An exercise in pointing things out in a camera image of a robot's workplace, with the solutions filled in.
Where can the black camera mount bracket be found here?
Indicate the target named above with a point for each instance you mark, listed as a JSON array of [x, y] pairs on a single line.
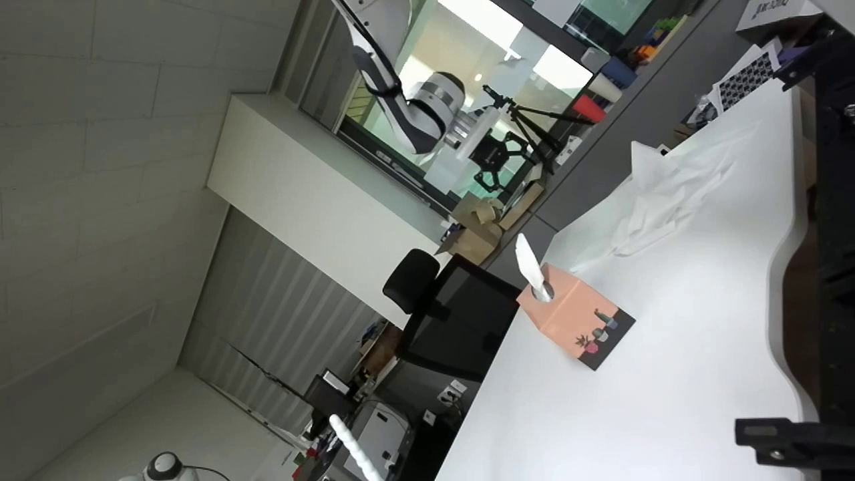
[[792, 442]]

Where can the clear plastic bag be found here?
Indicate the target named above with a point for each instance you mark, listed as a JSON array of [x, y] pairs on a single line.
[[655, 224]]

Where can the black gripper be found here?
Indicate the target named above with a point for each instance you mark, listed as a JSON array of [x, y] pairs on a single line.
[[484, 159]]

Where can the grey divider panel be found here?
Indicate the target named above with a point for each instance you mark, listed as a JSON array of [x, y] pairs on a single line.
[[643, 108]]

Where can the black white checkered box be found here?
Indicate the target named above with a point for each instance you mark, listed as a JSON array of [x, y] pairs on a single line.
[[744, 80]]

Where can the brown cardboard box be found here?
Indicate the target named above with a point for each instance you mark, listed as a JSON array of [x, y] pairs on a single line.
[[470, 234]]

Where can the black office chair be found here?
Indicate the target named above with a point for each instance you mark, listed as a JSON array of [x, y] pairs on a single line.
[[454, 320]]

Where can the black camera tripod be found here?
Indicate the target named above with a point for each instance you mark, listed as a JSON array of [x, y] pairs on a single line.
[[544, 129]]

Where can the grey roller shutter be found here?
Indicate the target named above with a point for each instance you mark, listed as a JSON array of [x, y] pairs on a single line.
[[269, 330]]

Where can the small red object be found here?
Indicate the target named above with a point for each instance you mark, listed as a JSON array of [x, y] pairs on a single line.
[[588, 108]]

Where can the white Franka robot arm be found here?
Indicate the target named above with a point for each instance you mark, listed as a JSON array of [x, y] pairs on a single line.
[[417, 108]]

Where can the black equipment rack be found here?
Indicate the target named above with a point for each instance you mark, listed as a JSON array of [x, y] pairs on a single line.
[[838, 223]]

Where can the white carton box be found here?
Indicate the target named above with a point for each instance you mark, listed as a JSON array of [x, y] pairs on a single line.
[[776, 17]]

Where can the white computer case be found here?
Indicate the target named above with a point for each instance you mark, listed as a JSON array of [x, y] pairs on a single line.
[[379, 431]]

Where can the white light bar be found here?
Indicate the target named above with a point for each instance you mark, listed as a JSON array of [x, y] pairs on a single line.
[[353, 443]]

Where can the pink and black tissue box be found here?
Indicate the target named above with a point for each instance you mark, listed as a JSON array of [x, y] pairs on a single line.
[[577, 320]]

